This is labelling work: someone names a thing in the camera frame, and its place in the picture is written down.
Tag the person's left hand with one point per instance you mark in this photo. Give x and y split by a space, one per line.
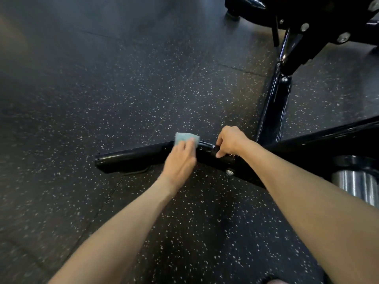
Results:
179 164

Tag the person's right hand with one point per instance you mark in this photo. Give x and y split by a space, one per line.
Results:
232 141

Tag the person's left fingers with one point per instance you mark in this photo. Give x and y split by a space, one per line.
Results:
186 146

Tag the person's right thumb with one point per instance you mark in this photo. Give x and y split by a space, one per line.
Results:
220 151

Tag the light blue cleaning cloth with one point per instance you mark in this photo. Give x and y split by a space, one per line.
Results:
182 138

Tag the black gym bench frame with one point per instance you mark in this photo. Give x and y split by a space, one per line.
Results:
272 115

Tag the person's left forearm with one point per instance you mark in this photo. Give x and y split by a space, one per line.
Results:
118 233

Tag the person's right forearm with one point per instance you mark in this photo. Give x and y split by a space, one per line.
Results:
311 204

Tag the black rubber foot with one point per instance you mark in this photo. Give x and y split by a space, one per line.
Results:
233 14

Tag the chrome steel cylinder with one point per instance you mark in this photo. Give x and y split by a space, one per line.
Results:
356 180

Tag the silver frame bolt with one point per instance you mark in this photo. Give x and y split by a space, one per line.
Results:
229 172
343 37
304 26

